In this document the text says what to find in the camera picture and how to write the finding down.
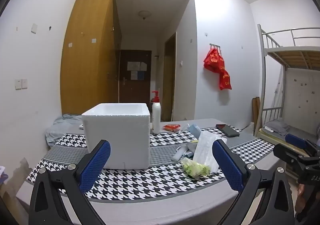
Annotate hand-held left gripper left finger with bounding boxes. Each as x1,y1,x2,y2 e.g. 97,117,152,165
28,139,111,225

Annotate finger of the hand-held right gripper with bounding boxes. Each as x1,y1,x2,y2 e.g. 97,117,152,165
285,133,320,156
273,144,305,166

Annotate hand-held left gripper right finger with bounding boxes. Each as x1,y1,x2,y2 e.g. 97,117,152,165
212,139,295,225

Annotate white paper napkin pack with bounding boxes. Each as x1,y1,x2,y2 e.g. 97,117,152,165
192,131,222,174

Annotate white foam box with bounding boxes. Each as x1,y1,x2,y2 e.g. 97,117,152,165
81,103,151,170

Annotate stack of blue face masks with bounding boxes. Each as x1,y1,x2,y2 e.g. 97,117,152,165
187,124,202,141

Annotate person's right hand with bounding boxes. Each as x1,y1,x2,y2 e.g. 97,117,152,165
297,184,306,207

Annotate grey folded clothes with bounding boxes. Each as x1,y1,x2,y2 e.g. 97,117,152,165
265,119,290,136

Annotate black smartphone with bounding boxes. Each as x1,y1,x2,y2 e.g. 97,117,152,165
216,124,240,138

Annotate green white plastic bag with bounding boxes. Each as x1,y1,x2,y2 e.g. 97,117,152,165
180,156,211,178

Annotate wooden board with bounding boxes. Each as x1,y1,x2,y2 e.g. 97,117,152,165
251,96,261,131

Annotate grey cloth pile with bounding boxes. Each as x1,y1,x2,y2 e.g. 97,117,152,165
45,113,84,147

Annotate white tube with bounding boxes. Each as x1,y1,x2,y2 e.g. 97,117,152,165
171,147,187,162

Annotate metal bunk bed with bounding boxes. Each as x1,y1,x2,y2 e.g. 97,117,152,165
257,24,320,173

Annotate red snack packet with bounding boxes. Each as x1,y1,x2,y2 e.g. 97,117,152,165
162,124,181,132

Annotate white lotion pump bottle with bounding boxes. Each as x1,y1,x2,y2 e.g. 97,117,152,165
151,91,162,135

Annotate dark brown door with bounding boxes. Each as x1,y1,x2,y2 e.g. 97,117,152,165
117,50,152,103

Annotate blue white paper notice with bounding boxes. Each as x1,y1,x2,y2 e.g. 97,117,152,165
130,71,145,81

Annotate wooden wardrobe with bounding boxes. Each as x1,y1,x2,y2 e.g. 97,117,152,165
60,0,122,116

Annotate red cloth on hook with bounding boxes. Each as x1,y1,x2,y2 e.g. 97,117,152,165
203,48,232,91

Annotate wooden side door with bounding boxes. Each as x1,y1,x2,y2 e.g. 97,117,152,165
164,32,177,122

